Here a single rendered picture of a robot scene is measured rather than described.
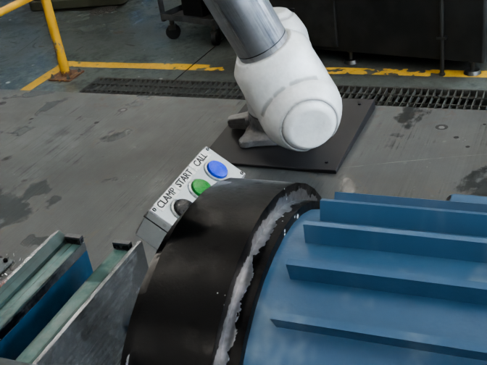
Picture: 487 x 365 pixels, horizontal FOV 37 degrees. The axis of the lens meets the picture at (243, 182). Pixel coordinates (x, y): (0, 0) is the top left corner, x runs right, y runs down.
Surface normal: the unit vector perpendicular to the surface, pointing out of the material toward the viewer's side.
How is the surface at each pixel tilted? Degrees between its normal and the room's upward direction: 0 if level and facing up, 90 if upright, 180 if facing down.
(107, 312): 90
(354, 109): 3
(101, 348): 90
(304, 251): 5
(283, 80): 80
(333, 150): 3
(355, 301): 23
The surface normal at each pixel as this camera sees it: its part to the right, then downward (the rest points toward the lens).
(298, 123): 0.26, 0.59
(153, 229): -0.37, 0.50
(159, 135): -0.14, -0.86
